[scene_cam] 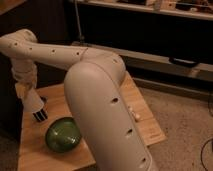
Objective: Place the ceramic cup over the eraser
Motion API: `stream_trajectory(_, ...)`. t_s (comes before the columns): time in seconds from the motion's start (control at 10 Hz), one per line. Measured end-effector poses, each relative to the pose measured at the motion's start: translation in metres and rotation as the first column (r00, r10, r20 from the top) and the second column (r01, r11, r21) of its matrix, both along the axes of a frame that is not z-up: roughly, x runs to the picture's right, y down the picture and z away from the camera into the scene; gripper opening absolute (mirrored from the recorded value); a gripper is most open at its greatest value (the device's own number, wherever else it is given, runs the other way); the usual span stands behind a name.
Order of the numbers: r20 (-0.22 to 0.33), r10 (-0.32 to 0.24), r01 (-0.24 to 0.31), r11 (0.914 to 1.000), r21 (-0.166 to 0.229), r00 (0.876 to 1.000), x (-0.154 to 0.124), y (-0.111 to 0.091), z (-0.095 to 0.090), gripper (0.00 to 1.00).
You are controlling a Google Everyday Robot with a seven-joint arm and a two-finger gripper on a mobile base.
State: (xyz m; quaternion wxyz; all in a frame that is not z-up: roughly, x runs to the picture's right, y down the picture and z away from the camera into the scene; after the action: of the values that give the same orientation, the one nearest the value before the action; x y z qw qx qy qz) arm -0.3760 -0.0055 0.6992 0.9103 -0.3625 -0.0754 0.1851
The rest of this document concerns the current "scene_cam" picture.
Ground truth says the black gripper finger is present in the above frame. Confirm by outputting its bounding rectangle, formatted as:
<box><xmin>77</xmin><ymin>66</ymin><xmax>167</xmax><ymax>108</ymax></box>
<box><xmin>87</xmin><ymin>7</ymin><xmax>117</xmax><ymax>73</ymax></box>
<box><xmin>40</xmin><ymin>109</ymin><xmax>48</xmax><ymax>119</ymax></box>
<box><xmin>33</xmin><ymin>113</ymin><xmax>41</xmax><ymax>122</ymax></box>

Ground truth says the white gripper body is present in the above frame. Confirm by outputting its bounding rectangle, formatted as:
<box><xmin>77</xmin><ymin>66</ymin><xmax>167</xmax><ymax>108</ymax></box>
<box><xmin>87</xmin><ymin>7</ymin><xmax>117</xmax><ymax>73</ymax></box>
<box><xmin>15</xmin><ymin>83</ymin><xmax>44</xmax><ymax>114</ymax></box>

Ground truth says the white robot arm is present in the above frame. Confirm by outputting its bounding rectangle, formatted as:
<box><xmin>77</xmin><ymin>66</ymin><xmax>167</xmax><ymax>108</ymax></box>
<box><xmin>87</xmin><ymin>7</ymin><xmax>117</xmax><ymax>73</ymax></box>
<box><xmin>0</xmin><ymin>29</ymin><xmax>158</xmax><ymax>171</ymax></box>

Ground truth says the green ceramic cup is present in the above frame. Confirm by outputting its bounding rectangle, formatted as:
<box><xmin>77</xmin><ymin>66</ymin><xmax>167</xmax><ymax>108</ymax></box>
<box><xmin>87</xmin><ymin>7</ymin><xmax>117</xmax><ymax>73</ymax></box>
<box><xmin>45</xmin><ymin>117</ymin><xmax>82</xmax><ymax>153</ymax></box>

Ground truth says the dark shelving unit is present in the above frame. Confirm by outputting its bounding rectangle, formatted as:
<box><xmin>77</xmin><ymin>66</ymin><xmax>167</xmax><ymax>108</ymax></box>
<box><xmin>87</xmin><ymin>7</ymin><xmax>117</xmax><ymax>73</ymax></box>
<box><xmin>64</xmin><ymin>0</ymin><xmax>213</xmax><ymax>101</ymax></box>

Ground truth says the black handle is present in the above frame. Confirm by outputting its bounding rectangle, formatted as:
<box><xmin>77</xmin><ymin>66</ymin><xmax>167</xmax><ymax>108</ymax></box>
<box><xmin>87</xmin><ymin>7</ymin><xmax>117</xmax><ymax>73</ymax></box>
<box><xmin>169</xmin><ymin>58</ymin><xmax>199</xmax><ymax>68</ymax></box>

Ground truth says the black cable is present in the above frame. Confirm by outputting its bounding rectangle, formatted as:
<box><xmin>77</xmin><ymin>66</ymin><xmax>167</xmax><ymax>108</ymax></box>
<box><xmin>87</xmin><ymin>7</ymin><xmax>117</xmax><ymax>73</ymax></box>
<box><xmin>200</xmin><ymin>96</ymin><xmax>213</xmax><ymax>164</ymax></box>

